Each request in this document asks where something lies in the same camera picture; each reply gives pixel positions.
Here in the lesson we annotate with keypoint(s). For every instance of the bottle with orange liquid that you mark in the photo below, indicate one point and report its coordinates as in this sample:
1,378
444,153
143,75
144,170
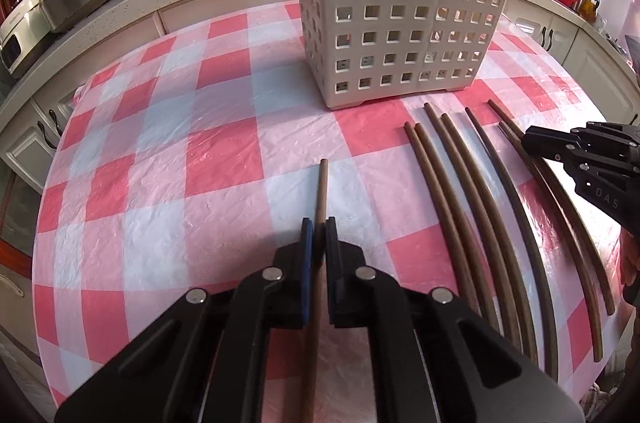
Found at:
589,8

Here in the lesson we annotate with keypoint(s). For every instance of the red white checked tablecloth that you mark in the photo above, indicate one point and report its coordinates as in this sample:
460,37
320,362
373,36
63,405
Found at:
175,153

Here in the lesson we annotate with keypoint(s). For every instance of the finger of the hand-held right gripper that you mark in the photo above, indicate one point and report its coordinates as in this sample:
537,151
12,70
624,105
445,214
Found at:
547,143
610,132

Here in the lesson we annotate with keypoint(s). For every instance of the white countertop appliance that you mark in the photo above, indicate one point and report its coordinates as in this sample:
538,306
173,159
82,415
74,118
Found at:
20,28

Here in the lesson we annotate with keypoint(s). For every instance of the bunch of dark chopsticks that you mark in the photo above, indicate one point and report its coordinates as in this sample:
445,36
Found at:
419,130

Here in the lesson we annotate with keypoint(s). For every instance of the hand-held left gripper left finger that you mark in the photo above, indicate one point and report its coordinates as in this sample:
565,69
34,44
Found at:
306,283

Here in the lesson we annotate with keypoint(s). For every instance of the white perforated plastic basket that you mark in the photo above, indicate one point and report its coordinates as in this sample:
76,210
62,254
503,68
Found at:
322,53

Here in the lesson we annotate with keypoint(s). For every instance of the person's right hand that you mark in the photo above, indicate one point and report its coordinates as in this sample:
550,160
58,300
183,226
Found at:
632,263

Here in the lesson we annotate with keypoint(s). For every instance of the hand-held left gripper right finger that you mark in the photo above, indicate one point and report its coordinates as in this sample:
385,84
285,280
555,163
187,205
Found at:
334,298

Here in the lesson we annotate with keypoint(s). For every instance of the single brown wooden chopstick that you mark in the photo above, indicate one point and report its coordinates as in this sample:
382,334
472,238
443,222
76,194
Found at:
321,188

